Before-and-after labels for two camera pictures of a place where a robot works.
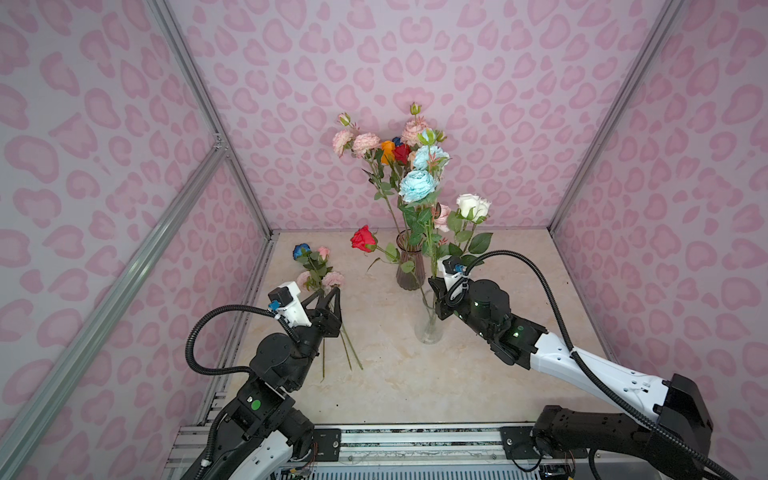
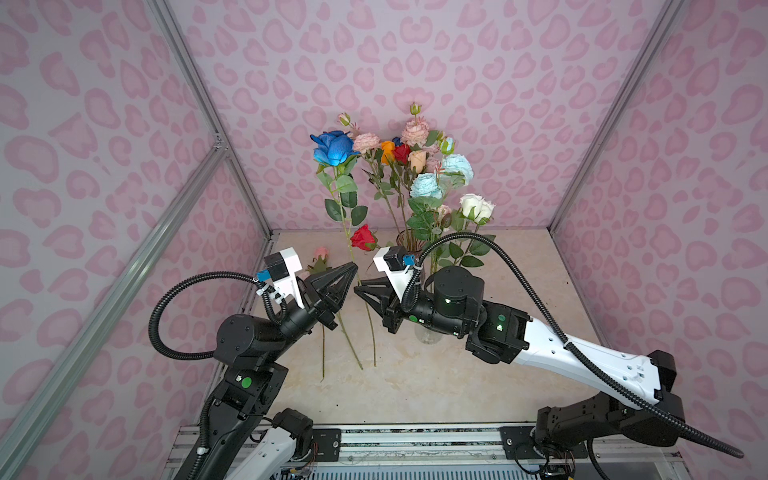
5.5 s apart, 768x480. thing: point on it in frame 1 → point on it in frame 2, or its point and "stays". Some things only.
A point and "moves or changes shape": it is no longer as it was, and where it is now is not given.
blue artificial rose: x=303 y=253 → x=336 y=151
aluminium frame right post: x=668 y=12 stays
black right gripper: x=442 y=298 → x=391 y=310
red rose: x=366 y=241 stays
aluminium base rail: x=390 y=453 stays
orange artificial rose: x=388 y=154 stays
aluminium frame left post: x=178 y=41 stays
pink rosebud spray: x=412 y=129 stays
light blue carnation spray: x=420 y=187 moves or changes shape
